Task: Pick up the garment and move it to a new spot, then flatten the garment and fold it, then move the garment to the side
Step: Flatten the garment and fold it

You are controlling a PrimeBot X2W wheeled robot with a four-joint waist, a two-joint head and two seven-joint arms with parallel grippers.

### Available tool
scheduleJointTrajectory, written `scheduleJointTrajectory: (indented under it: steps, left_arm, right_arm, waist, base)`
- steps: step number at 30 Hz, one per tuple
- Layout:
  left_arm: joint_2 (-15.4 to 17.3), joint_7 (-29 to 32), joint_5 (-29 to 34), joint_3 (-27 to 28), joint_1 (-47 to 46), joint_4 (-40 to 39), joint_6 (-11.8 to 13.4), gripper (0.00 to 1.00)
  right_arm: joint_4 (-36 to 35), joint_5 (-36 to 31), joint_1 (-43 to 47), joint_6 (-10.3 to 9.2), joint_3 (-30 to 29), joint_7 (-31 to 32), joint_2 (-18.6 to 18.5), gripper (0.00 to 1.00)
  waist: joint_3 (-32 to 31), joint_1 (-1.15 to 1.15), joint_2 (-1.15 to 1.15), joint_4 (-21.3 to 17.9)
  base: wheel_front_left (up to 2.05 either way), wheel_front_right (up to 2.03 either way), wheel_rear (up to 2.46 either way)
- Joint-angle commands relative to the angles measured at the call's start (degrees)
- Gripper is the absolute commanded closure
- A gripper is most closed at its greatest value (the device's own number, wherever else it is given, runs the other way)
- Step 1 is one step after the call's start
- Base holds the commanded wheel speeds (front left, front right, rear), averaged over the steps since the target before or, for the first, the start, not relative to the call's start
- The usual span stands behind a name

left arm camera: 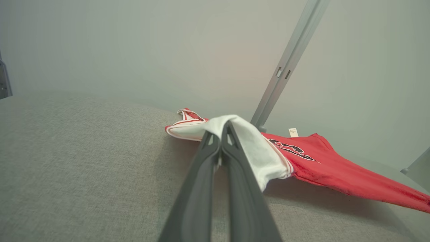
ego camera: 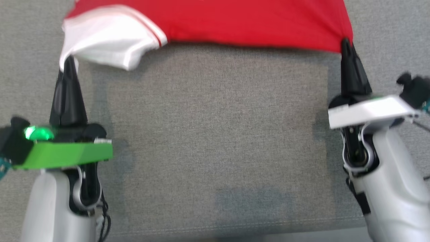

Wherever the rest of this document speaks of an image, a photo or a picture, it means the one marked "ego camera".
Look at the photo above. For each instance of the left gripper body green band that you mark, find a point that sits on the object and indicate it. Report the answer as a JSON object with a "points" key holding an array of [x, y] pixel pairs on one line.
{"points": [[67, 154]]}

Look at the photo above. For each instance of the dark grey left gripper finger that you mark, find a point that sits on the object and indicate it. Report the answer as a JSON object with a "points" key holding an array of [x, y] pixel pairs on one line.
{"points": [[59, 104], [76, 104]]}

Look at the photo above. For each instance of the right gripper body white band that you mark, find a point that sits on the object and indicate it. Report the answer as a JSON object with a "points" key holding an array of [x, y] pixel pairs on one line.
{"points": [[366, 111]]}

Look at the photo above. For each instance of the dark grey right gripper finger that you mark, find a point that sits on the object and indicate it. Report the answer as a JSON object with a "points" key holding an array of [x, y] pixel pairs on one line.
{"points": [[346, 74], [359, 79]]}

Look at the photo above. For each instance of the red shorts white trim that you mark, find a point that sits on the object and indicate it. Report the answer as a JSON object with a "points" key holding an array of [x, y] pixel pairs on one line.
{"points": [[235, 23]]}

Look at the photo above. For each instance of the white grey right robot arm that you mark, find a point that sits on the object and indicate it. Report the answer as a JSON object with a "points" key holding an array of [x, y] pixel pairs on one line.
{"points": [[396, 188]]}

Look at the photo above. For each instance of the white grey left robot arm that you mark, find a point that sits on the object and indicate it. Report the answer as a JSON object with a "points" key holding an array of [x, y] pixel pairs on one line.
{"points": [[47, 208]]}

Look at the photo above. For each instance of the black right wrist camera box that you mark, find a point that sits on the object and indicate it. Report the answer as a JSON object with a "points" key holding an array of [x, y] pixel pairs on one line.
{"points": [[416, 90]]}

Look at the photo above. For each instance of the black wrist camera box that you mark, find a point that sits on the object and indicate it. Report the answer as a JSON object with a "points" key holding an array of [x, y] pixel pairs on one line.
{"points": [[416, 90], [13, 141]]}

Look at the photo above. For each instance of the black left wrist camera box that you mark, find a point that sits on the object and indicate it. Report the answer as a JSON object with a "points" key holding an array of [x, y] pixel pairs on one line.
{"points": [[13, 141]]}

